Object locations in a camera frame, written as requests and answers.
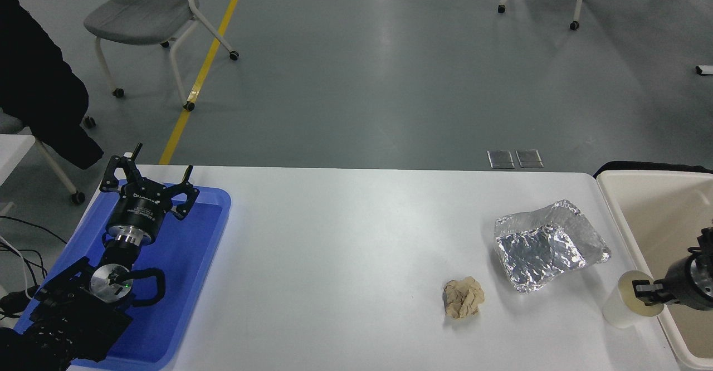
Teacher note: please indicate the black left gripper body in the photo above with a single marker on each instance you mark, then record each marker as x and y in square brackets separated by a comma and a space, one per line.
[139, 206]

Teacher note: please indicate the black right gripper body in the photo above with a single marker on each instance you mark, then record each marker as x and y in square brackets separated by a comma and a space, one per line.
[680, 284]

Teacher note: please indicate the white paper cup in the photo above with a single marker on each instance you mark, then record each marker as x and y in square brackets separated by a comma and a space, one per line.
[618, 304]

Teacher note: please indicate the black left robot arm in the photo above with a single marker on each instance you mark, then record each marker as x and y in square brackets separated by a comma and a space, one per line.
[67, 315]

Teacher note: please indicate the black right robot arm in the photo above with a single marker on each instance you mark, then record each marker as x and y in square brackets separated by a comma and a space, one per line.
[704, 279]

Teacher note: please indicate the white chair with castors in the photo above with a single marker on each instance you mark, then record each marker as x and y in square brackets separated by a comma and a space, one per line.
[55, 167]

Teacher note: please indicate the blue plastic tray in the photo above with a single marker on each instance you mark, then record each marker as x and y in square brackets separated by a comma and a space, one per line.
[189, 259]

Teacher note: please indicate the large pale plastic bin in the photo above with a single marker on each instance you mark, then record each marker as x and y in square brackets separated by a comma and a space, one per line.
[657, 215]

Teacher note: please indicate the white side table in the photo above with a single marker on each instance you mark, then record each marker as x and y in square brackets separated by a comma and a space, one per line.
[14, 154]

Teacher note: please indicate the crumpled silver foil tray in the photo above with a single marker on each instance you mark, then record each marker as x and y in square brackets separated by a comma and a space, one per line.
[540, 254]

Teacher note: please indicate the person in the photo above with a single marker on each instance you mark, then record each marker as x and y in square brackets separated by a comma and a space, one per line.
[33, 81]

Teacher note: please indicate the grey seat white chair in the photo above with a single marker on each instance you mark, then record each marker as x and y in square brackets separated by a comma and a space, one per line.
[139, 17]

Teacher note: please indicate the metal floor plate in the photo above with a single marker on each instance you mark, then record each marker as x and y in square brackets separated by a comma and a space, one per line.
[501, 159]
[529, 159]

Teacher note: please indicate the crumpled tan paper ball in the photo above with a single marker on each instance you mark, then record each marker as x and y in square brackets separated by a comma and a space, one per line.
[463, 298]

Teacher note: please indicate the small white desk foot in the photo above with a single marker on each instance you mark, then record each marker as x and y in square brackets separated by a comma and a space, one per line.
[704, 69]

